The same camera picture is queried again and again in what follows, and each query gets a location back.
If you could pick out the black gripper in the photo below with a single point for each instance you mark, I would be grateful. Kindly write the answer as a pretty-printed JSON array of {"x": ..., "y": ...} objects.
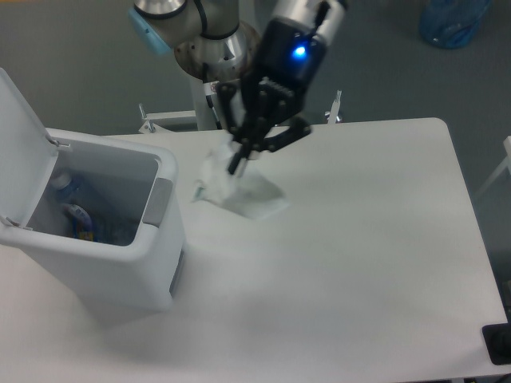
[{"x": 275, "y": 88}]

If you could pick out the clear plastic packaging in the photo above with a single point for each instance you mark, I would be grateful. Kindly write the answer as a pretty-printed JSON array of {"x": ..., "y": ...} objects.
[{"x": 251, "y": 195}]

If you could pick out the clear plastic water bottle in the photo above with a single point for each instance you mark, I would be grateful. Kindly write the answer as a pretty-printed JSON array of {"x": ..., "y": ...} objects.
[{"x": 83, "y": 204}]

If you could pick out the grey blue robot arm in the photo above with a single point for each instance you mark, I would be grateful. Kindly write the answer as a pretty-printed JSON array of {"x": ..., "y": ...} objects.
[{"x": 164, "y": 25}]

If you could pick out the white trash can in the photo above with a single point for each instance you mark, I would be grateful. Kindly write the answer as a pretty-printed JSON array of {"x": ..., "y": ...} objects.
[{"x": 139, "y": 180}]

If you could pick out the white trash can lid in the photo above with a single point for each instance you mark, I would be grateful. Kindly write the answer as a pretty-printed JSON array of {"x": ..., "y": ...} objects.
[{"x": 28, "y": 156}]

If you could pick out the blue yellow snack wrapper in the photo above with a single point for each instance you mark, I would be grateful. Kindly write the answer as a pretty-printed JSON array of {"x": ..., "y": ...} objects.
[{"x": 83, "y": 233}]

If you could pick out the blue plastic bag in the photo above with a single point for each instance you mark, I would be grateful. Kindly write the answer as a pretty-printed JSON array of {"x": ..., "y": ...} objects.
[{"x": 451, "y": 24}]

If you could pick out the black device at table edge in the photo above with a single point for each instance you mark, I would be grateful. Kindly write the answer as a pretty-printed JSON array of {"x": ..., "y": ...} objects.
[{"x": 497, "y": 341}]

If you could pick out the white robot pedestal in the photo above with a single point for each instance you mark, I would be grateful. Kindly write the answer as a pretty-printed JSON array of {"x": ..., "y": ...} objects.
[{"x": 211, "y": 95}]

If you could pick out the white pedestal base frame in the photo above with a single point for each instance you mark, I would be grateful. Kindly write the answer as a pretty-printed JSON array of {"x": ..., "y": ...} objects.
[{"x": 187, "y": 120}]

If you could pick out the white frame at right edge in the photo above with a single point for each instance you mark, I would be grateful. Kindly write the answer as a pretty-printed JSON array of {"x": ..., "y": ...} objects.
[{"x": 503, "y": 167}]

